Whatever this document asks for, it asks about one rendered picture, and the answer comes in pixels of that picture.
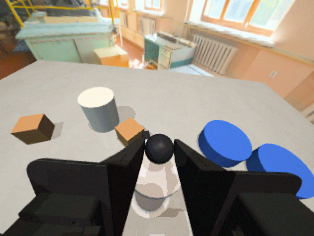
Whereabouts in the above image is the blue short cylinder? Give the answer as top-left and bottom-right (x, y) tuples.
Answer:
(245, 143), (314, 200)
(198, 120), (252, 168)

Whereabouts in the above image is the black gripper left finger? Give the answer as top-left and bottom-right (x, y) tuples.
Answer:
(26, 137), (145, 236)

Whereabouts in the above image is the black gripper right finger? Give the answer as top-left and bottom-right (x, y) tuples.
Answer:
(174, 139), (303, 236)

